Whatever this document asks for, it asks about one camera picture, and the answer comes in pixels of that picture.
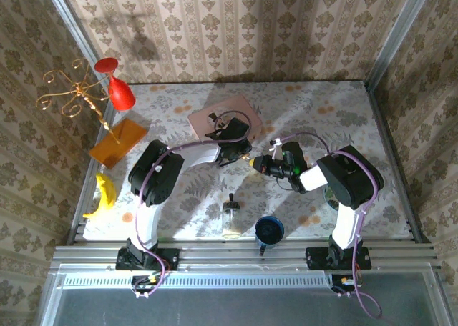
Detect aluminium table side rail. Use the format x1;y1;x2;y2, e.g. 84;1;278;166
364;81;430;244
67;104;121;247

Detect floral table cover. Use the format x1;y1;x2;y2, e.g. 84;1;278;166
82;81;412;241

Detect blue mug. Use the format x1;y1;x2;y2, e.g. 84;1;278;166
254;215;286;257

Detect red wine glass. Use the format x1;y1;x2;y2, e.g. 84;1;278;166
94;56;137;112

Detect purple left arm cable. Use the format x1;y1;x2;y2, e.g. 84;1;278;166
134;110;253;300

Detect gold wire rack orange base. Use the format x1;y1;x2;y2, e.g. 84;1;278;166
35;57;150;169

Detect aluminium frame post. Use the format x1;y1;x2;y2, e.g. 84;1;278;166
39;0;107;84
364;0;439;87

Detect perforated cable duct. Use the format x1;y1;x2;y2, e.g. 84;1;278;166
62;275;332;287

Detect black cable connector box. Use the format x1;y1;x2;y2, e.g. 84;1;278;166
331;274;361;293
131;275;160;293

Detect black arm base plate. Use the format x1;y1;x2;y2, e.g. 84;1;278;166
306;246;372;271
116;238;179;272

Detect aluminium frame rails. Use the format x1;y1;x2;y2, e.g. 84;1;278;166
49;236;443;270

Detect pink plate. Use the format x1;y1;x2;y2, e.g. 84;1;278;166
187;94;263;141

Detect glass jar black lid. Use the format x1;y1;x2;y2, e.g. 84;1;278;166
221;193;241;239

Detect yellow toy banana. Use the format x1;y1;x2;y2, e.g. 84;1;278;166
82;172;117;219

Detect grey metal panel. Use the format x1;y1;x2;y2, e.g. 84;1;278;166
37;263;454;326

